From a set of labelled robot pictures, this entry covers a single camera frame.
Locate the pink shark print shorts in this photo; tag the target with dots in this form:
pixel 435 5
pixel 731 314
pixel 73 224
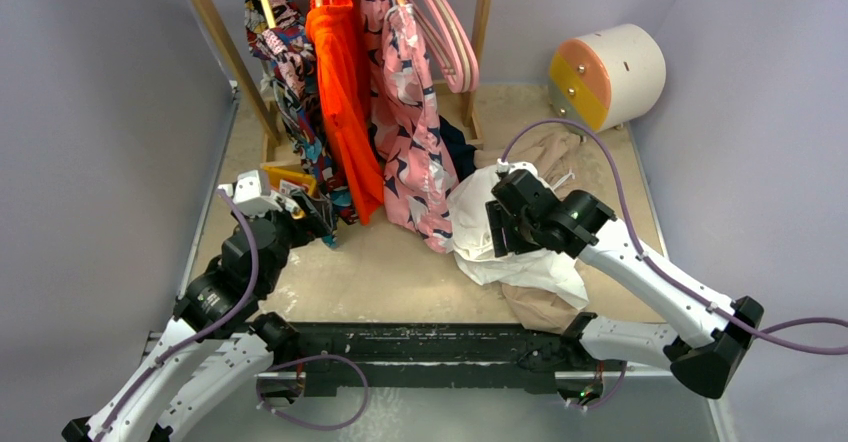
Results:
pixel 419 174

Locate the navy blue shorts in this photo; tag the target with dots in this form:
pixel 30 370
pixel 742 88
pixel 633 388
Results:
pixel 461 152

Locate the yellow plastic bin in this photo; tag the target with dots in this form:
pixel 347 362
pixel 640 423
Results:
pixel 290 182

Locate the round white drawer cabinet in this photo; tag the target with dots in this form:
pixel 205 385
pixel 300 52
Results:
pixel 607 78

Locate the white shorts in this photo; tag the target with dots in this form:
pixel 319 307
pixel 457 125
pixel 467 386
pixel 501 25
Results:
pixel 473 247

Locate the comic print shorts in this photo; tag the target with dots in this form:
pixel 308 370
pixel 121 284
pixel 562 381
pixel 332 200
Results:
pixel 276 35

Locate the pink wooden hanger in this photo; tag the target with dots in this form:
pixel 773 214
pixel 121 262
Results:
pixel 437 41
pixel 457 41

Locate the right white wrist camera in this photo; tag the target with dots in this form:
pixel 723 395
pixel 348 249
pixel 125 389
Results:
pixel 504 168

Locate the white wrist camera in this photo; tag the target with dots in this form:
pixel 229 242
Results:
pixel 253 195
pixel 504 168

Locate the orange mesh shorts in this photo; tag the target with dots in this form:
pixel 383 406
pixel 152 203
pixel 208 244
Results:
pixel 334 27

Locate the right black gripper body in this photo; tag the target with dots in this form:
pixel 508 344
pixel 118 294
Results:
pixel 500 228

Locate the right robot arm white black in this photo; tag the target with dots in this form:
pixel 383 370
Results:
pixel 696 340

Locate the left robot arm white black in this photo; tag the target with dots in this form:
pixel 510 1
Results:
pixel 207 348

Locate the wooden clothes rack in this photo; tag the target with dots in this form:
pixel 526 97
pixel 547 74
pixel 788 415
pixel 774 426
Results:
pixel 457 54

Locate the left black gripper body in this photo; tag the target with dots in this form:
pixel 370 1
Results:
pixel 301 230

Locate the beige shorts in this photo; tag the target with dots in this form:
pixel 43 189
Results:
pixel 546 292

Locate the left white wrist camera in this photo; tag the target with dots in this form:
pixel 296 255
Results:
pixel 253 195

